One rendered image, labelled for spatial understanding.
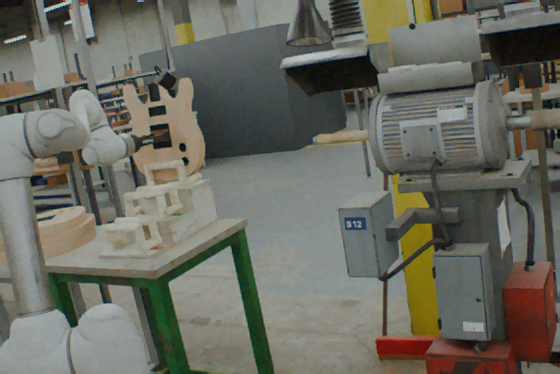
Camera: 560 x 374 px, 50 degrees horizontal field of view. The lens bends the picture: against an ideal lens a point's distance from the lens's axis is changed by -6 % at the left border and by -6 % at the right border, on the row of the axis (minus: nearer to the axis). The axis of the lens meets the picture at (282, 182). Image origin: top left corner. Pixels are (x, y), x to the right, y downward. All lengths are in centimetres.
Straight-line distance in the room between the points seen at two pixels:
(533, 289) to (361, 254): 52
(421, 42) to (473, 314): 82
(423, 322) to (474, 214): 141
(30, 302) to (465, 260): 119
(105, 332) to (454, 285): 96
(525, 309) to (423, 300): 127
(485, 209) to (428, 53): 50
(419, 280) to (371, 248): 141
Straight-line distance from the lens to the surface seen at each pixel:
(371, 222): 166
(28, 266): 178
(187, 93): 248
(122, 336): 172
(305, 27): 188
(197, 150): 249
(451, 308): 186
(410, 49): 198
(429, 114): 180
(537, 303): 190
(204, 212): 255
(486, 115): 175
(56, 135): 172
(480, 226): 185
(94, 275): 238
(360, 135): 198
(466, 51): 193
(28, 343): 178
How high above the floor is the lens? 154
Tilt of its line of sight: 11 degrees down
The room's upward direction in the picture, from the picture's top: 10 degrees counter-clockwise
